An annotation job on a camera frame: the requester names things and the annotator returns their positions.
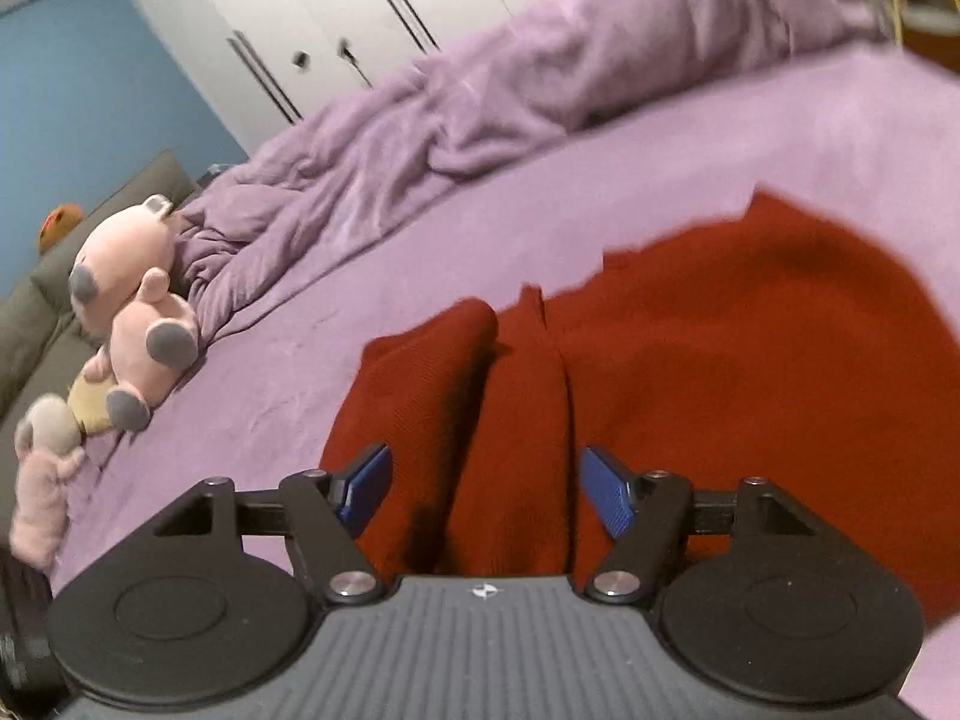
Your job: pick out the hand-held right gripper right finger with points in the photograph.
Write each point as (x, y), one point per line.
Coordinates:
(611, 493)

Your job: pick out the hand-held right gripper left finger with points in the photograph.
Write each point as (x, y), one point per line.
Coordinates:
(367, 484)

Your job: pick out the red knit cardigan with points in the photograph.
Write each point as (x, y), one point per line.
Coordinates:
(750, 360)

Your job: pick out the beige pink plush toy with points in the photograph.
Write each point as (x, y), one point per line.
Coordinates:
(37, 502)

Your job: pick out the pink plush toy grey paws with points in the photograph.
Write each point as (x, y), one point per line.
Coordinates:
(142, 330)

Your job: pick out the orange plush toy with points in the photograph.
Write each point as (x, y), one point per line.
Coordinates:
(60, 229)

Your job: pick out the purple duvet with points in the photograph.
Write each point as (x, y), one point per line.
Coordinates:
(600, 37)

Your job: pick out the white wardrobe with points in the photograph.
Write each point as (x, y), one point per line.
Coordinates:
(225, 0)

